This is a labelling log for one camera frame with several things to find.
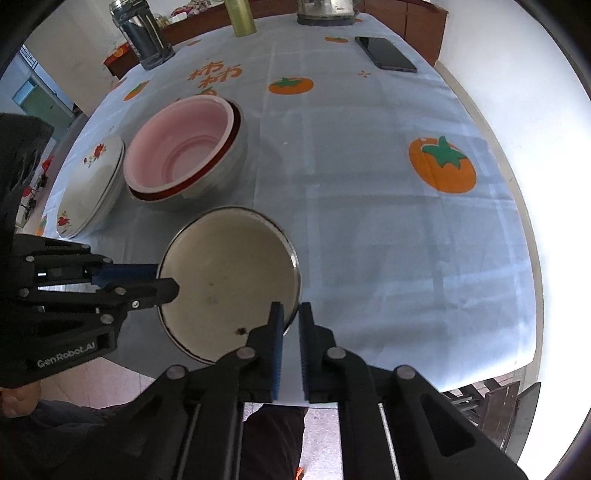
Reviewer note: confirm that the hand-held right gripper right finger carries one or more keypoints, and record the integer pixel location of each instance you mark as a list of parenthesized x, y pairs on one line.
[(304, 350)]

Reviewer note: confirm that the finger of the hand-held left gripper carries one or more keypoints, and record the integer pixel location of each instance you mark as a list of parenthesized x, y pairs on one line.
[(147, 293), (124, 272)]

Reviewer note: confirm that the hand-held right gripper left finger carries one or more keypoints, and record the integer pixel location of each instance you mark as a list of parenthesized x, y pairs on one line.
[(277, 350)]

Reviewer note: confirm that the white plate with red flowers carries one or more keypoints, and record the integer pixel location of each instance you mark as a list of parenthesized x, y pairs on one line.
[(87, 184)]

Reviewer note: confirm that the pink plastic bowl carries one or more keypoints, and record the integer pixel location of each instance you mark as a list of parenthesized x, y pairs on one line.
[(180, 143)]

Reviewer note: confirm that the large stainless steel bowl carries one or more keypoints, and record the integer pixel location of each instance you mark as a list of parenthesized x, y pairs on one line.
[(231, 173)]

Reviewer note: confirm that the red plastic bowl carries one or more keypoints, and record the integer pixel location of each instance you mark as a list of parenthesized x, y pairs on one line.
[(236, 131)]

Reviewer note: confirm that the person's left forearm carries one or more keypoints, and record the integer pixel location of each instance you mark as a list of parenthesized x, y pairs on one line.
[(83, 434)]

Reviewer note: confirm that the person's left hand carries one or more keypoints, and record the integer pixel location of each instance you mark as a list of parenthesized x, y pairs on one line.
[(18, 401)]

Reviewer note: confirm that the person's leg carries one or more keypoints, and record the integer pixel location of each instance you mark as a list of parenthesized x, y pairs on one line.
[(272, 443)]

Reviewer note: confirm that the persimmon printed tablecloth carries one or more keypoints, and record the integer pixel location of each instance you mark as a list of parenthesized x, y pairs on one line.
[(369, 207)]

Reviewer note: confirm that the wooden chair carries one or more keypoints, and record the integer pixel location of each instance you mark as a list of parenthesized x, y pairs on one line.
[(498, 406)]

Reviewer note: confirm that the green door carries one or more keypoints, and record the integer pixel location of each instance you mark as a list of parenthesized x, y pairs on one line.
[(27, 94)]

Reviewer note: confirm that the orange printed cloth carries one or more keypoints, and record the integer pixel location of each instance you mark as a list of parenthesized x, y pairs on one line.
[(117, 51)]

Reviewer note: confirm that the dark glass water bottle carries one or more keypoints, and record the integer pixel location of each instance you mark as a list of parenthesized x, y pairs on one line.
[(145, 41)]

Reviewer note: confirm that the gold green tin canister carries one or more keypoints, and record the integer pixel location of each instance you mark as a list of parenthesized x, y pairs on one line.
[(242, 18)]

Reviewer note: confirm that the black smartphone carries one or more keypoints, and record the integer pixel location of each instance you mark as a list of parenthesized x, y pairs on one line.
[(385, 53)]

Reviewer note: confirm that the stainless steel electric kettle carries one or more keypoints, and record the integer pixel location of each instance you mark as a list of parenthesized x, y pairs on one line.
[(328, 18)]

